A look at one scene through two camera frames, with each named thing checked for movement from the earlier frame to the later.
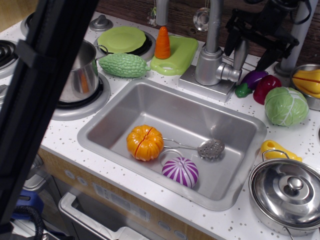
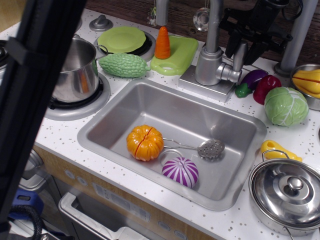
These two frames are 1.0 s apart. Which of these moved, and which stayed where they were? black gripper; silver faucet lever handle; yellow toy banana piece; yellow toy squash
Moved: black gripper
Stayed: yellow toy banana piece; yellow toy squash; silver faucet lever handle
